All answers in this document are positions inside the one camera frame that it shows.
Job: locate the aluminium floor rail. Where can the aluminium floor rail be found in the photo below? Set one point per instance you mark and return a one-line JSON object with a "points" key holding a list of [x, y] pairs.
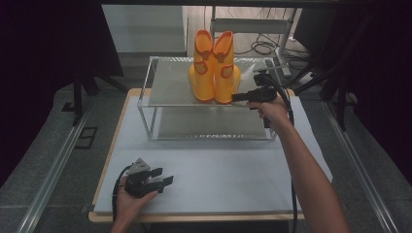
{"points": [[359, 165], [55, 168]]}

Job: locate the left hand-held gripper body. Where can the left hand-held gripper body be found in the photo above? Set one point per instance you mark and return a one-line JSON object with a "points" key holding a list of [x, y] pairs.
{"points": [[139, 186]]}

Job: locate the two-tier metal shelf rack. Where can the two-tier metal shelf rack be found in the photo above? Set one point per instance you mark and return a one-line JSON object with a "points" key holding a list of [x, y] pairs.
{"points": [[175, 84]]}

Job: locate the grey cabinet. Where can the grey cabinet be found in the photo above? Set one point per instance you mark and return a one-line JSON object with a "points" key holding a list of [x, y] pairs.
{"points": [[145, 29]]}

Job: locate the white metal desk frame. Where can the white metal desk frame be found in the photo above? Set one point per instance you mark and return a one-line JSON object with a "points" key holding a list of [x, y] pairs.
{"points": [[256, 25]]}

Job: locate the black metal stand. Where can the black metal stand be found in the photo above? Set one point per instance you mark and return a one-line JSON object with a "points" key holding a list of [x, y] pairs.
{"points": [[77, 93], [340, 93]]}

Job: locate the person's right hand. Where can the person's right hand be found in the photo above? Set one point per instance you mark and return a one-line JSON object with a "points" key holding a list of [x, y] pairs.
{"points": [[270, 111]]}

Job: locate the white table mat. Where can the white table mat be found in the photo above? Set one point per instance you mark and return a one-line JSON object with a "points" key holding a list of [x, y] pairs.
{"points": [[220, 174]]}

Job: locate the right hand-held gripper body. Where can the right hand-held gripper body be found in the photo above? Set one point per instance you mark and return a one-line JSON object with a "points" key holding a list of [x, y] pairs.
{"points": [[264, 93]]}

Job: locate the person's left hand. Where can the person's left hand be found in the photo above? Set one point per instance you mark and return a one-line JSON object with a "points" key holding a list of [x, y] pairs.
{"points": [[129, 207]]}

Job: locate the wooden table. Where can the wooden table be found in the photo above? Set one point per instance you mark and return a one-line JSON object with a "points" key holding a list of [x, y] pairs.
{"points": [[107, 161]]}

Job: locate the yellow duck rain boot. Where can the yellow duck rain boot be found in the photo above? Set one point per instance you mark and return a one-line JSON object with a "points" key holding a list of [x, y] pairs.
{"points": [[202, 76], [226, 76]]}

